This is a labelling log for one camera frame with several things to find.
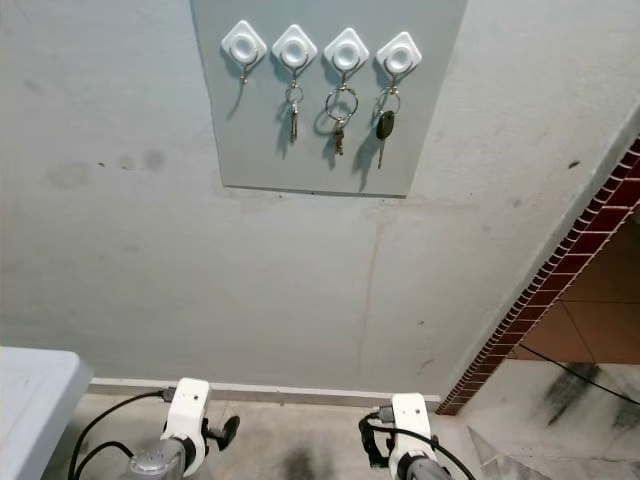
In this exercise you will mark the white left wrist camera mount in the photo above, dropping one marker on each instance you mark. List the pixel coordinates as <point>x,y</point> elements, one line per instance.
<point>190,405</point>

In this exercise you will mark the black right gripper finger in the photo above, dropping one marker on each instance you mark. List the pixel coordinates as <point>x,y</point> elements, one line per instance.
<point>372,440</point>

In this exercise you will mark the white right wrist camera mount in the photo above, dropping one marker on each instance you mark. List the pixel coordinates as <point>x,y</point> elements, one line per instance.
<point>412,412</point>

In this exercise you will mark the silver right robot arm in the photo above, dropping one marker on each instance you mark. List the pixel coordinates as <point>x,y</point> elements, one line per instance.
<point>418,471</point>

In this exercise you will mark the white square wall hook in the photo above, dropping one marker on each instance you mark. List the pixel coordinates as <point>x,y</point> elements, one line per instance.
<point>295,48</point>
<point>347,52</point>
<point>244,45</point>
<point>399,56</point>

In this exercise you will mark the black car key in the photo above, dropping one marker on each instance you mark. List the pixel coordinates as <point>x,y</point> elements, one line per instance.
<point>385,125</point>

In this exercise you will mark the grey wall board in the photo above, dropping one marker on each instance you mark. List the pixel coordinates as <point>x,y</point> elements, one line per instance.
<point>250,150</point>

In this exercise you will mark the white plastic table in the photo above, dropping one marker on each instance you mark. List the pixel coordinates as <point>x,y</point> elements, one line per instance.
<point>40,410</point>

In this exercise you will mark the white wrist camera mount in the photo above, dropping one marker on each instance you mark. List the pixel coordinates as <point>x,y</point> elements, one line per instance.
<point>190,405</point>
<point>412,412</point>

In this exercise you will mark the red brick tile skirting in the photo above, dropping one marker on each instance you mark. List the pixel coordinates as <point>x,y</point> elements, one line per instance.
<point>560,258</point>

